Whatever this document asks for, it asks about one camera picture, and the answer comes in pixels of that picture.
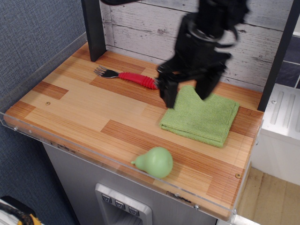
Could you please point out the yellow black object corner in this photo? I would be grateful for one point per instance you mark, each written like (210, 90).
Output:
(14, 212)

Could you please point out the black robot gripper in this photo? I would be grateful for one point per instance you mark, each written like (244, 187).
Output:
(195, 58)

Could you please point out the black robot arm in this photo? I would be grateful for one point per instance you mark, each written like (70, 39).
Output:
(217, 16)

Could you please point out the green toy pear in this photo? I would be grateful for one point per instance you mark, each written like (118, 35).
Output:
(157, 162)

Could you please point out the white ribbed appliance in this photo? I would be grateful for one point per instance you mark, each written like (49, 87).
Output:
(277, 148)

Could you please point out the red handled metal fork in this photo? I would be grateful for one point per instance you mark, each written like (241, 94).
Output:
(142, 80)

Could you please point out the clear acrylic table guard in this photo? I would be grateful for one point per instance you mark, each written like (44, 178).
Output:
(112, 122)

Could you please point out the dark right support post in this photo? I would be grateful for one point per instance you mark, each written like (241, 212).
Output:
(280, 54)

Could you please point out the grey metal cabinet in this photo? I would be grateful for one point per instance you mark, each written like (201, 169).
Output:
(79, 177)

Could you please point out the silver dispenser button panel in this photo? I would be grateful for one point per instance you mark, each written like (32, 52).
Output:
(119, 209)

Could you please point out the green folded towel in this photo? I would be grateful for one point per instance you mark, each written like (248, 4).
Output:
(207, 121)

